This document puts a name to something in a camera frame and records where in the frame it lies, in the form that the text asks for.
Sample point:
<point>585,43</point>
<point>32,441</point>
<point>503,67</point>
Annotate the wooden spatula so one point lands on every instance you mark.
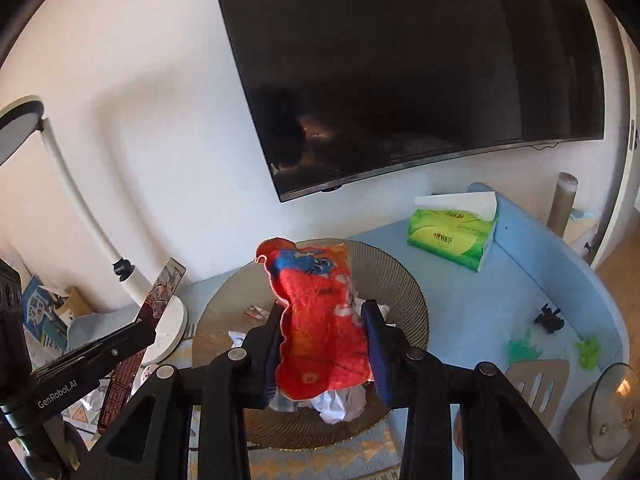
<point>540,390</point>

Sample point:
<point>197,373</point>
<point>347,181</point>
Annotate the red snack packet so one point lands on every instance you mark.
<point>315,320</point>

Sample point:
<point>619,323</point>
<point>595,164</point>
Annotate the green tissue pack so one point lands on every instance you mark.
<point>445,240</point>

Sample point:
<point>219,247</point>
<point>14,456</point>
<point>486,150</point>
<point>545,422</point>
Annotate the large paper ball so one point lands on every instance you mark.
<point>340,405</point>

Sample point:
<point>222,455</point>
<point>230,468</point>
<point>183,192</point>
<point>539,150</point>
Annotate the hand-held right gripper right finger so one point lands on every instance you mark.
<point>382,370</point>

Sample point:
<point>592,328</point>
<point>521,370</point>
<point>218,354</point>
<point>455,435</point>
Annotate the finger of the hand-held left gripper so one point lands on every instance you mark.
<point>115,362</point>
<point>110,342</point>

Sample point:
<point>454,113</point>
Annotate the light green toy figure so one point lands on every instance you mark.
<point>589,352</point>

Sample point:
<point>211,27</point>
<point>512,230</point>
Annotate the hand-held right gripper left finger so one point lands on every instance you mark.
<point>272,375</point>

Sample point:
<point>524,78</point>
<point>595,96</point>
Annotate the orange snack packet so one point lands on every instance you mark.
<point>255,311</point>

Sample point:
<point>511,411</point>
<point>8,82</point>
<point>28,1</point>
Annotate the black television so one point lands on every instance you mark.
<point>400,60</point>

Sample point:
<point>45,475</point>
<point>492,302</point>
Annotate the cardboard pen holder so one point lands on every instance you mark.
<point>77,305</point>

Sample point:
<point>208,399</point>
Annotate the long reddish-brown box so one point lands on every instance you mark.
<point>167,285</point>

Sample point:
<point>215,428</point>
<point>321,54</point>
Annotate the cardboard tube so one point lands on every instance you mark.
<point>560,205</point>

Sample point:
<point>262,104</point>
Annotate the amber glass bowl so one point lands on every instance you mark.
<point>220,310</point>

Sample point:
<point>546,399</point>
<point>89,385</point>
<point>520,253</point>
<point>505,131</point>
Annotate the white desk lamp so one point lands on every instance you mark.
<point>170,325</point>

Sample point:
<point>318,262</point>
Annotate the glass pot lid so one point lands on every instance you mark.
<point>610,410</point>

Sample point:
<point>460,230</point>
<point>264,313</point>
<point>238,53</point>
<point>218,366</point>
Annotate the blue book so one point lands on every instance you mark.
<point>40,310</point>

